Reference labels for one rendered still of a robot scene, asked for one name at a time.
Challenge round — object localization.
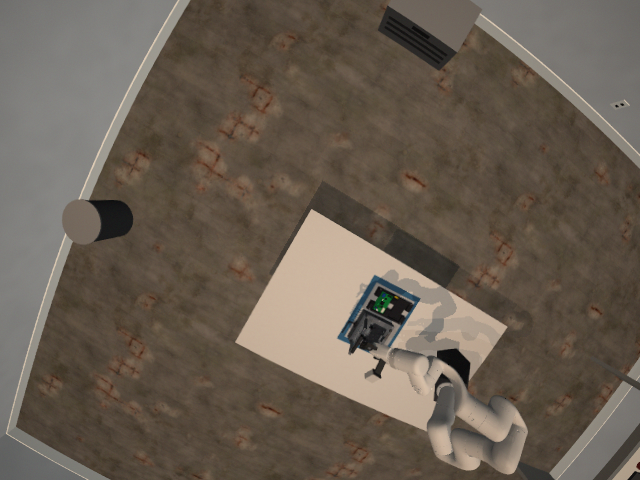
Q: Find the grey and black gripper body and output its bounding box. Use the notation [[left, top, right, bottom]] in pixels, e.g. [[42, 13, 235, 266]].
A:
[[369, 342, 395, 368]]

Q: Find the green circuit board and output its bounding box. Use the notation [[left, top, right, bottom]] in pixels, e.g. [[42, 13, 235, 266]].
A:
[[372, 291, 393, 314]]

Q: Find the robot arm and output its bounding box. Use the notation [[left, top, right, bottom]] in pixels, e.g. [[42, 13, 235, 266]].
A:
[[389, 348, 528, 474]]

